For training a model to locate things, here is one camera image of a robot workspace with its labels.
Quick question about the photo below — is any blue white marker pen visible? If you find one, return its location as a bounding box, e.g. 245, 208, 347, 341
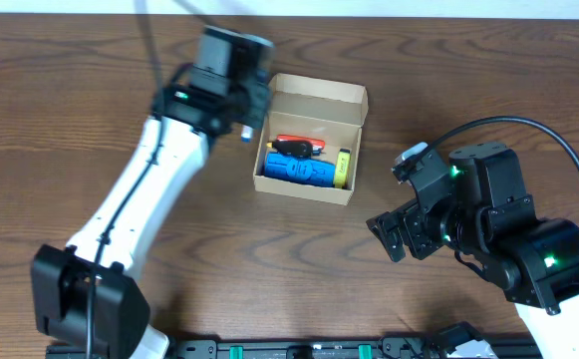
240, 126, 254, 143

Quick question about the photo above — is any brown cardboard box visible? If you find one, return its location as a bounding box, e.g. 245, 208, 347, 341
253, 73, 369, 205

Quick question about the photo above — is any black teardrop glue bottle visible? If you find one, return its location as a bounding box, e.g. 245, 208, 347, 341
267, 140, 323, 159

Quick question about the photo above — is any blue plastic tool holder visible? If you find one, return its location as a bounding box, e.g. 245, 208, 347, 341
263, 153, 335, 187

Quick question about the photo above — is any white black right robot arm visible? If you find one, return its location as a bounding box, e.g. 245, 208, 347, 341
367, 142, 579, 358

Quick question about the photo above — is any yellow black highlighter marker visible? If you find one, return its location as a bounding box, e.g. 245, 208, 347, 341
333, 149, 351, 188

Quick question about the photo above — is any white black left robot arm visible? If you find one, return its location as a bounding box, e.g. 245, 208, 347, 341
31, 76, 271, 358

